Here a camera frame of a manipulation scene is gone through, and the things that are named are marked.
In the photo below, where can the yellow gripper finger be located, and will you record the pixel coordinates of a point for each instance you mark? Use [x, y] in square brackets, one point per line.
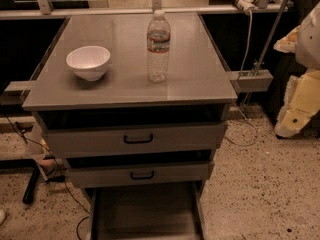
[301, 103]

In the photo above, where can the clear plastic water bottle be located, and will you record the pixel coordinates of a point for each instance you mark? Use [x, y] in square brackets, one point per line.
[158, 45]

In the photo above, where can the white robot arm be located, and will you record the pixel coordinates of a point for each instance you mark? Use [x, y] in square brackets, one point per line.
[304, 41]

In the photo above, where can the top grey drawer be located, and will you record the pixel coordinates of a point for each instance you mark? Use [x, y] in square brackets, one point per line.
[134, 140]

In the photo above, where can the grey drawer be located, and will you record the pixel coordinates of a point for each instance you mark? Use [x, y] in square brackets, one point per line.
[134, 140]
[140, 174]

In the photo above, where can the middle grey drawer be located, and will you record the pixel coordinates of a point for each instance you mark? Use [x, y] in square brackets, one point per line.
[140, 174]

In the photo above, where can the grey drawer cabinet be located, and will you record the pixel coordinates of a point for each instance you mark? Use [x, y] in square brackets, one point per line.
[197, 89]

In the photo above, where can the bottom open drawer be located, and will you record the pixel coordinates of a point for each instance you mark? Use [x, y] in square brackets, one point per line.
[168, 211]

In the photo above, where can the white bowl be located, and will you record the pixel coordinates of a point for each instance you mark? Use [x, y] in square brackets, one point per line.
[89, 62]

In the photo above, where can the black cylinder on floor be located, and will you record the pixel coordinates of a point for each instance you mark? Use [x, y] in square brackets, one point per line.
[28, 196]

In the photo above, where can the grey metal bracket block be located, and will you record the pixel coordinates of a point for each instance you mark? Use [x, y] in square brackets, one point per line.
[248, 83]

